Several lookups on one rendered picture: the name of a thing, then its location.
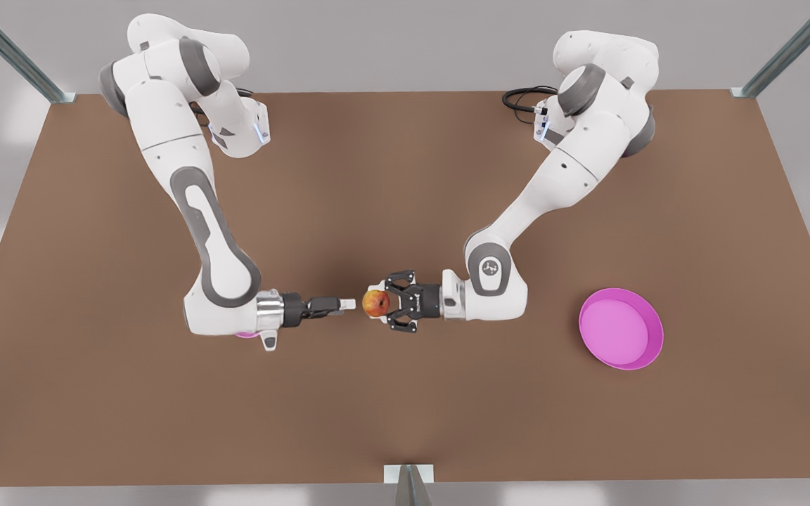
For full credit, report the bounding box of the red yellow apple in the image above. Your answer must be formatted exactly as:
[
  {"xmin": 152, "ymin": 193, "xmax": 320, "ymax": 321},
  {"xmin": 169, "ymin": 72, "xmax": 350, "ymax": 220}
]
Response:
[{"xmin": 362, "ymin": 289, "xmax": 392, "ymax": 319}]

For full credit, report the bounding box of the pink plate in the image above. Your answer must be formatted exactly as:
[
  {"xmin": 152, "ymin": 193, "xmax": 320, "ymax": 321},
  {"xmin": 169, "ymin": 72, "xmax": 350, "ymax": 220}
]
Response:
[{"xmin": 579, "ymin": 287, "xmax": 664, "ymax": 371}]

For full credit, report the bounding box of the silver frame post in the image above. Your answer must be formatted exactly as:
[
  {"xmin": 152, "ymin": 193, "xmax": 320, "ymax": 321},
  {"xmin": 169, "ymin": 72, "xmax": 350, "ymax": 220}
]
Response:
[
  {"xmin": 383, "ymin": 463, "xmax": 436, "ymax": 506},
  {"xmin": 730, "ymin": 0, "xmax": 810, "ymax": 99},
  {"xmin": 0, "ymin": 0, "xmax": 77, "ymax": 105}
]

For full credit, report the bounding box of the black cable loop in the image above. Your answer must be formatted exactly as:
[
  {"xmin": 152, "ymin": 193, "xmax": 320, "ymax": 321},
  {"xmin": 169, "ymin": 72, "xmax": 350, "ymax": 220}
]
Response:
[{"xmin": 502, "ymin": 85, "xmax": 560, "ymax": 114}]

